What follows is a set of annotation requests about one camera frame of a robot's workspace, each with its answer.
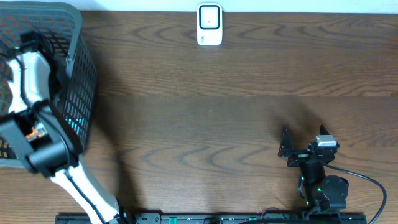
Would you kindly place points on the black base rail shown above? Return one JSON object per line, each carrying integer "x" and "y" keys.
{"x": 271, "y": 217}

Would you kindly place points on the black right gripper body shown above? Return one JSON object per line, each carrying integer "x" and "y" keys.
{"x": 303, "y": 155}

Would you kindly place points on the grey plastic mesh basket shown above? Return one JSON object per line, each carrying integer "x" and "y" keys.
{"x": 61, "y": 24}

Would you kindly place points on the orange tissue pack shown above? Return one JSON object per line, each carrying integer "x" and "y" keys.
{"x": 38, "y": 131}

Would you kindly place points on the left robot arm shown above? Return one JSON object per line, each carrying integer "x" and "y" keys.
{"x": 46, "y": 125}

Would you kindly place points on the white barcode scanner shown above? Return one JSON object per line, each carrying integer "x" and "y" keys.
{"x": 209, "y": 24}

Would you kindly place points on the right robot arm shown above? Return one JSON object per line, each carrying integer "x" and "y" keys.
{"x": 324, "y": 193}

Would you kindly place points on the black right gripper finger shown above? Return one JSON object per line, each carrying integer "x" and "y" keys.
{"x": 323, "y": 130}
{"x": 286, "y": 142}

